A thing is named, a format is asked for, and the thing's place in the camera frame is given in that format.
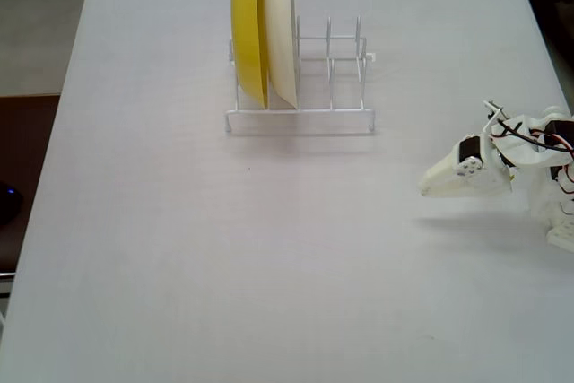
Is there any cream plate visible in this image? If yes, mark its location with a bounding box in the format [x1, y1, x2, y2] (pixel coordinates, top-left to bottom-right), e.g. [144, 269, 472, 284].
[264, 0, 300, 110]

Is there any yellow plate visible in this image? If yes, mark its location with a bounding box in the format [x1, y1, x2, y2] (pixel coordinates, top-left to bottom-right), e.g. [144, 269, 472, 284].
[230, 0, 271, 110]

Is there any brown side table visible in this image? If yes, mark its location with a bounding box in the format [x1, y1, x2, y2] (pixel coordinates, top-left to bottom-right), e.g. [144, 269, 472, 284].
[0, 94, 62, 276]

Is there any red servo cable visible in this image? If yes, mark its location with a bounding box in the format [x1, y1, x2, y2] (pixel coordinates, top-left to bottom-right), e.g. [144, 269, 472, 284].
[528, 129, 574, 198]

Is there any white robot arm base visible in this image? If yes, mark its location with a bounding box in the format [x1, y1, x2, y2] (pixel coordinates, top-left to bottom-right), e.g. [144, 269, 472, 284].
[531, 167, 574, 249]

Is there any black servo cable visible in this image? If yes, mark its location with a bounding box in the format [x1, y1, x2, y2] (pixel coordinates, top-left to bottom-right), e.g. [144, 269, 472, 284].
[491, 120, 574, 153]

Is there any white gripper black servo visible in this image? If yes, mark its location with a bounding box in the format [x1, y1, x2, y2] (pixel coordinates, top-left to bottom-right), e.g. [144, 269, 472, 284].
[419, 134, 512, 198]

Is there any white wire dish rack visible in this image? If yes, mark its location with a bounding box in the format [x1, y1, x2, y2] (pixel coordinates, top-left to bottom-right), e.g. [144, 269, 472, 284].
[223, 17, 377, 135]

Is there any black computer mouse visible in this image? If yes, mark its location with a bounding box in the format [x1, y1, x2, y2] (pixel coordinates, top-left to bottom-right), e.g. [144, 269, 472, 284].
[0, 180, 23, 227]

